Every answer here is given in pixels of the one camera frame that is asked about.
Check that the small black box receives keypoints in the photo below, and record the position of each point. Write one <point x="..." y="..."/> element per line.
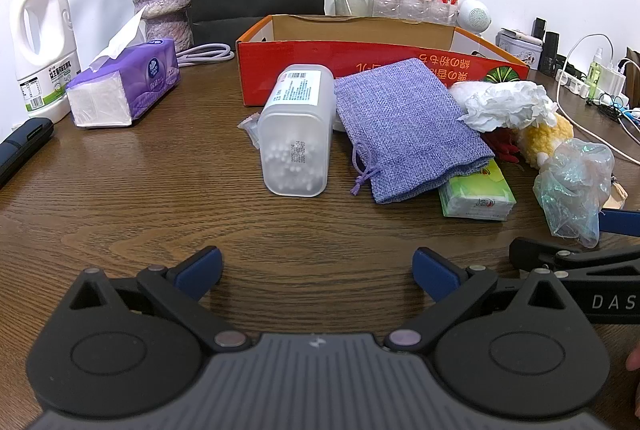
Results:
<point x="550" y="54"/>
<point x="539" y="29"/>

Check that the green tissue packet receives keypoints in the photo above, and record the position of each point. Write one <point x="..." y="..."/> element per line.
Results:
<point x="480" y="197"/>

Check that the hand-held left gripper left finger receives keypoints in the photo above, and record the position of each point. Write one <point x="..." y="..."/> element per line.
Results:
<point x="200" y="272"/>

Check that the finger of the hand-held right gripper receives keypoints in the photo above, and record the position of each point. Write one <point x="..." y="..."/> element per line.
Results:
<point x="622" y="224"/>
<point x="550" y="257"/>

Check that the power strip with chargers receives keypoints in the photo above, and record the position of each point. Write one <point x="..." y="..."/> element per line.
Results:
<point x="580" y="40"/>

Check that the red cardboard box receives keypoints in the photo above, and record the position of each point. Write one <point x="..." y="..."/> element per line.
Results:
<point x="300" y="54"/>

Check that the yellow plush toy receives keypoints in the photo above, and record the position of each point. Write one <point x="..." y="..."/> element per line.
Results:
<point x="545" y="134"/>

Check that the purple tissue pack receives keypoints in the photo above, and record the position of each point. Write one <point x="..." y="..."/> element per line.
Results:
<point x="140" y="79"/>

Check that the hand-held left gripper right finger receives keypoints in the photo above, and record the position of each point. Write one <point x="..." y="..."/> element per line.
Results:
<point x="435" y="275"/>

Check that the white round robot speaker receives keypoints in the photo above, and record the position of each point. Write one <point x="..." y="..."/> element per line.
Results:
<point x="475" y="15"/>

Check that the white tissue paper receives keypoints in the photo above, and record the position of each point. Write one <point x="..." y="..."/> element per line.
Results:
<point x="500" y="104"/>

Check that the white power strip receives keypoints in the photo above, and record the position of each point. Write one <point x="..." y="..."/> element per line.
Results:
<point x="575" y="84"/>

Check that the red fabric flower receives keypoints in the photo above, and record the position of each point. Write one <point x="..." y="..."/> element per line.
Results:
<point x="502" y="147"/>

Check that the white detergent jug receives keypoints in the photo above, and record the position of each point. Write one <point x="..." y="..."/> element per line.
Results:
<point x="45" y="74"/>

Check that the white charger plug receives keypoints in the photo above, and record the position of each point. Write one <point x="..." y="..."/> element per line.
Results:
<point x="612" y="79"/>

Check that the beige paper tag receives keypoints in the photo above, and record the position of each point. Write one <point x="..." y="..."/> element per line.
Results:
<point x="619" y="196"/>

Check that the green spray bottle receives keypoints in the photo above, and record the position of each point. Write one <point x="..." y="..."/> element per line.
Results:
<point x="596" y="74"/>

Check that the person's right hand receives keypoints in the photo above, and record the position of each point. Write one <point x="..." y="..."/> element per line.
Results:
<point x="634" y="359"/>

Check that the clear cotton swab container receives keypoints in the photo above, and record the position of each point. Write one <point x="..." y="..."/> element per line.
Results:
<point x="295" y="134"/>

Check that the clear plastic bag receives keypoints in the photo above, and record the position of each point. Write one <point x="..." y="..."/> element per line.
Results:
<point x="575" y="185"/>

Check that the white printed tin box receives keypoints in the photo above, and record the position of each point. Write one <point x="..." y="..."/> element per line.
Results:
<point x="520" y="49"/>

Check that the dark navy case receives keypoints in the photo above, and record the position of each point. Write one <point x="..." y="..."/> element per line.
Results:
<point x="22" y="144"/>

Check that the small clear sachet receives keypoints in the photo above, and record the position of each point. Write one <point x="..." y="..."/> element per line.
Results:
<point x="248" y="129"/>

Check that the brown bag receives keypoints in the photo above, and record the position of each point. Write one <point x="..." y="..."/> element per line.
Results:
<point x="634" y="79"/>

